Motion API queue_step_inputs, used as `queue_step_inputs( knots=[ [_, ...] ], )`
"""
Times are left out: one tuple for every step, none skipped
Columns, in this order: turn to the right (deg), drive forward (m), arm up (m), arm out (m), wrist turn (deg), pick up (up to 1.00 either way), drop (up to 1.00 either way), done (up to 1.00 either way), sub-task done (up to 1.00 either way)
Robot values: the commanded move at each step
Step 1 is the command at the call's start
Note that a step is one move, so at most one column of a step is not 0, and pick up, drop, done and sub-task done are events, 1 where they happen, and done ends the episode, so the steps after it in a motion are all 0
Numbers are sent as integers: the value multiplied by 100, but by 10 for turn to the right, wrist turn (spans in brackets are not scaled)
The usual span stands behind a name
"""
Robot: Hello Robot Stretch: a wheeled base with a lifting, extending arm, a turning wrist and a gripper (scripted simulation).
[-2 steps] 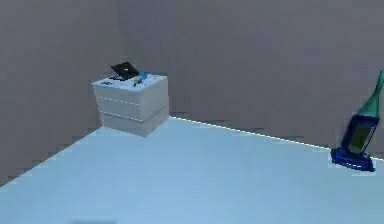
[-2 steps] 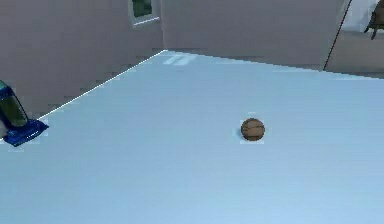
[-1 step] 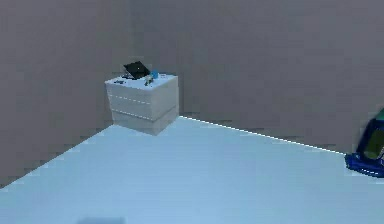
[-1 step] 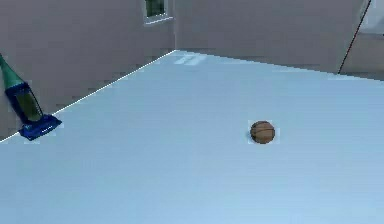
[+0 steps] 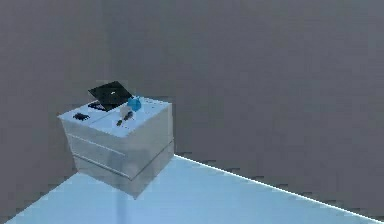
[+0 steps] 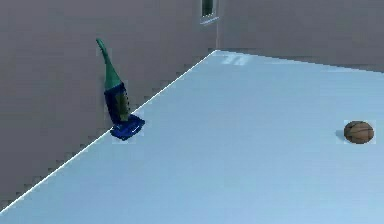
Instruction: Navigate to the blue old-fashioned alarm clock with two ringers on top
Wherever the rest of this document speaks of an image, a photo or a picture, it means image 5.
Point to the blue alarm clock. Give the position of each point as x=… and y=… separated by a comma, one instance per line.
x=134, y=104

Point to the white chest of drawers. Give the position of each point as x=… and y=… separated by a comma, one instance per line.
x=133, y=146

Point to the small dark slim object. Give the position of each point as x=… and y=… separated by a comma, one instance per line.
x=124, y=119

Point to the black open laptop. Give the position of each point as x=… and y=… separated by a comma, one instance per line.
x=110, y=94

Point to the small black flat object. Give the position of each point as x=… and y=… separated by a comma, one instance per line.
x=81, y=116

